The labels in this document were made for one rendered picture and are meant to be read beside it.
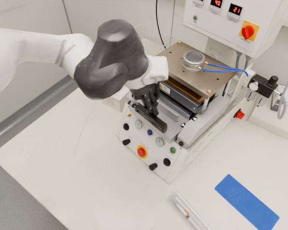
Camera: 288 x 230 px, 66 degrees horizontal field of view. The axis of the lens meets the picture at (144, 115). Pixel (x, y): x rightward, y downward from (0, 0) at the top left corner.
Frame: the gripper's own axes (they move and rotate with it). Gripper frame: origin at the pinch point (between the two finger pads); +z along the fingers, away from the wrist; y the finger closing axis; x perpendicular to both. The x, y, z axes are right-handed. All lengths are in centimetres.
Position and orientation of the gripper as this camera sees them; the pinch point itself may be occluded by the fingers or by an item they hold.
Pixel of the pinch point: (152, 108)
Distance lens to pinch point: 79.3
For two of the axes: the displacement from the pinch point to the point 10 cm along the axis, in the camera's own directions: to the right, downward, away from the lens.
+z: 2.4, 4.0, 8.8
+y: -6.6, 7.3, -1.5
